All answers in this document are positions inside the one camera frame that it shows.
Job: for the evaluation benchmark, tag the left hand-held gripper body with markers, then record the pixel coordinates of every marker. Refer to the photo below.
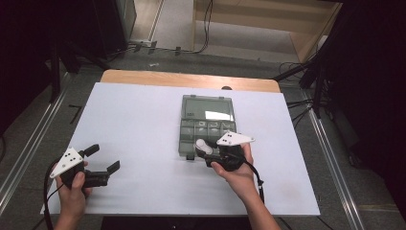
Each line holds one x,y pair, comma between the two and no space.
67,162

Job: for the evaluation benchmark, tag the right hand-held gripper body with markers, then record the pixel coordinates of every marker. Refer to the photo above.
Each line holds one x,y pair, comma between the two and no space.
234,139

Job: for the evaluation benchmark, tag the green translucent plastic compartment box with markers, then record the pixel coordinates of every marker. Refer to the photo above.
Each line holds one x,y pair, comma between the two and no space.
207,118

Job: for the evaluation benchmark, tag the person's left hand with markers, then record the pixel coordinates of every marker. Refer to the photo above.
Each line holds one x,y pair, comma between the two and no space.
74,199

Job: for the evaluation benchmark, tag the person's right hand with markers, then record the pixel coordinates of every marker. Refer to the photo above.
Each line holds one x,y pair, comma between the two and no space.
237,179

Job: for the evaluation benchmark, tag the white table board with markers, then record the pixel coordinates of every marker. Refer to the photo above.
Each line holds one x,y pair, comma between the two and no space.
137,127

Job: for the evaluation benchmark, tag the black metal stand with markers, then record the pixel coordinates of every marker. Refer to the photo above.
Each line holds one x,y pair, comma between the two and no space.
55,73

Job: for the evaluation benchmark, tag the black tripod stand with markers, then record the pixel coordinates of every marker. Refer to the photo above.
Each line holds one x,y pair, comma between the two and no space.
314,80

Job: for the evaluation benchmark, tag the light wooden shelf unit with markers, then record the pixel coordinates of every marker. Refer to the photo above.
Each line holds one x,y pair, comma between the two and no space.
255,22

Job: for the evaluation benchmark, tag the black curtain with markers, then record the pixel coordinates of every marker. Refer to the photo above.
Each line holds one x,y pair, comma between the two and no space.
22,48
376,80

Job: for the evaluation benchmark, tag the grey cabinet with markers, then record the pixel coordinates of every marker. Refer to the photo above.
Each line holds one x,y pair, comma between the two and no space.
126,16

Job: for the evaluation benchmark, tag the aluminium floor rail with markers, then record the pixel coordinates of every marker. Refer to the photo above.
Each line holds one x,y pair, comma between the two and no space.
332,159
28,153

